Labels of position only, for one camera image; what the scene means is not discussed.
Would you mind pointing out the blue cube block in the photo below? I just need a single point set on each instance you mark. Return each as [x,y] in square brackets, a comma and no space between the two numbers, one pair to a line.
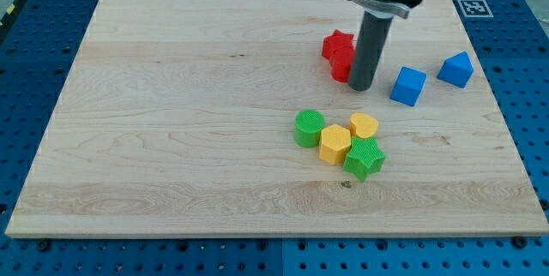
[408,86]

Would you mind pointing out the green cylinder block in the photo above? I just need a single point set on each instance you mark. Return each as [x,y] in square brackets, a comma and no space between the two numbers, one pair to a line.
[308,126]

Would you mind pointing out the yellow hexagon block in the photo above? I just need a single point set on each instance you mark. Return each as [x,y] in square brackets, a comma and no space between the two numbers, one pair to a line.
[334,144]

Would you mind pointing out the yellow heart block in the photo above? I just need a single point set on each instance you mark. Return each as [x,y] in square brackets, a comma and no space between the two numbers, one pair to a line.
[363,126]

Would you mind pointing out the red cylinder block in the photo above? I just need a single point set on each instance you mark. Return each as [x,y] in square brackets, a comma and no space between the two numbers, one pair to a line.
[341,62]

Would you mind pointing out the green star block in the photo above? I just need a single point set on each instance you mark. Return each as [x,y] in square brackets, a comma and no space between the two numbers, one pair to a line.
[364,158]

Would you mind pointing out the light wooden board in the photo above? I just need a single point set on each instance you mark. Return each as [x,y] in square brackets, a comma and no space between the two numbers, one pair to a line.
[177,119]

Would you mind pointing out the red star block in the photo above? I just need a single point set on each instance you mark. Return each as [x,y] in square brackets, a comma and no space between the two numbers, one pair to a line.
[335,41]

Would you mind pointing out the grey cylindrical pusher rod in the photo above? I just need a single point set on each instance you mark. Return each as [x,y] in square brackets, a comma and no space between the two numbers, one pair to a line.
[368,50]

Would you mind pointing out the blue pentagon block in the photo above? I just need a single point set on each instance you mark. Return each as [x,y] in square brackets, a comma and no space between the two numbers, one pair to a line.
[456,70]

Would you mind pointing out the white fiducial marker tag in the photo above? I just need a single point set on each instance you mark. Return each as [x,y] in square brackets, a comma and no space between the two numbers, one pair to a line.
[475,8]

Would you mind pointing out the black yellow hazard tape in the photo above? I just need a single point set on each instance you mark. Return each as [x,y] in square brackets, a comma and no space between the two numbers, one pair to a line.
[13,9]

